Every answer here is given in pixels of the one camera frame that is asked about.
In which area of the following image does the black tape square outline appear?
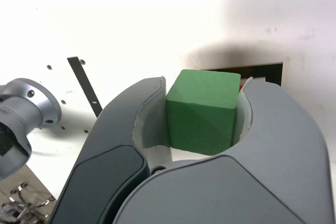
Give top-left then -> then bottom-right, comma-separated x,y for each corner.
209,62 -> 284,87

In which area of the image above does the black tape strip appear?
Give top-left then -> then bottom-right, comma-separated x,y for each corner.
67,56 -> 103,118

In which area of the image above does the green cube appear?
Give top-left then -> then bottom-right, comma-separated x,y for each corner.
165,69 -> 242,156

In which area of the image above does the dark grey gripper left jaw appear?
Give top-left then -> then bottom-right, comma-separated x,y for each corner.
48,76 -> 174,224

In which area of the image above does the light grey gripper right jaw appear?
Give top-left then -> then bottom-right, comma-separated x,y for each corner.
112,76 -> 333,224

